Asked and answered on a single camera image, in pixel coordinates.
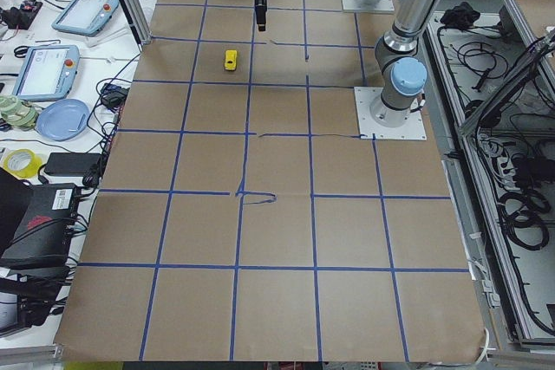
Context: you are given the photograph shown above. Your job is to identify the yellow beetle toy car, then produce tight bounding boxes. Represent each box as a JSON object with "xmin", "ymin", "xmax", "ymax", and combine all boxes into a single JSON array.
[{"xmin": 224, "ymin": 49, "xmax": 238, "ymax": 72}]

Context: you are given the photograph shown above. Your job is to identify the upper blue teach pendant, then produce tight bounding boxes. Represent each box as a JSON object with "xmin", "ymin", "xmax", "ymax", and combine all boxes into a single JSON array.
[{"xmin": 51, "ymin": 0, "xmax": 120, "ymax": 36}]

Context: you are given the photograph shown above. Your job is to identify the blue teach pendant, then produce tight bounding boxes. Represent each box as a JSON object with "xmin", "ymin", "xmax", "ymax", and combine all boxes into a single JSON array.
[
  {"xmin": 51, "ymin": 0, "xmax": 120, "ymax": 36},
  {"xmin": 12, "ymin": 45, "xmax": 81, "ymax": 101}
]

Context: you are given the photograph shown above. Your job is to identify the black cloth bundle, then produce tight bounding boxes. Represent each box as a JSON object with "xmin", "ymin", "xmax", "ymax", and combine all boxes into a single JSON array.
[{"xmin": 440, "ymin": 2, "xmax": 480, "ymax": 30}]

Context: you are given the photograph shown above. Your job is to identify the lower blue teach pendant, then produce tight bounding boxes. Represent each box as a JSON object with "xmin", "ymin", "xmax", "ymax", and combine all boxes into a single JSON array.
[{"xmin": 12, "ymin": 45, "xmax": 81, "ymax": 101}]

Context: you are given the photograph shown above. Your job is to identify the blue plastic plate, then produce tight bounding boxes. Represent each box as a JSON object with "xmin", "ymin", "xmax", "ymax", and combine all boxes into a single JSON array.
[{"xmin": 36, "ymin": 99, "xmax": 90, "ymax": 141}]

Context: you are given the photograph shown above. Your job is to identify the black power adapter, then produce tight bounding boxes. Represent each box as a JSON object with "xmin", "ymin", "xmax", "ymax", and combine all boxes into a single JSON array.
[{"xmin": 43, "ymin": 153, "xmax": 101, "ymax": 177}]

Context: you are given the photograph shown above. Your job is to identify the green tape rolls stack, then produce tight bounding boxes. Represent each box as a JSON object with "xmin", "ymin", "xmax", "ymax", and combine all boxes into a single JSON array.
[{"xmin": 1, "ymin": 95, "xmax": 39, "ymax": 130}]

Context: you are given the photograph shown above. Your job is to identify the yellow tape roll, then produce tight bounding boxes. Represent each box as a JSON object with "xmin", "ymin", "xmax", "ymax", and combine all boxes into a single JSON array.
[{"xmin": 2, "ymin": 149, "xmax": 43, "ymax": 179}]

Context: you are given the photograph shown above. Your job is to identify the black computer box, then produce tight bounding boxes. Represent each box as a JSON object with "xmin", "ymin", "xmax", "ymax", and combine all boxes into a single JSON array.
[{"xmin": 1, "ymin": 170, "xmax": 78, "ymax": 270}]

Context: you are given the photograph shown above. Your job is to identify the aluminium side rail frame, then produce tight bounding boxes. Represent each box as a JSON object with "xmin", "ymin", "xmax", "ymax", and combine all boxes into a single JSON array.
[{"xmin": 425, "ymin": 0, "xmax": 554, "ymax": 356}]

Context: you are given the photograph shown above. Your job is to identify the black coiled cables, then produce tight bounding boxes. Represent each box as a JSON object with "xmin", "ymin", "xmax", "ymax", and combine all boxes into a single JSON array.
[{"xmin": 496, "ymin": 187, "xmax": 555, "ymax": 254}]

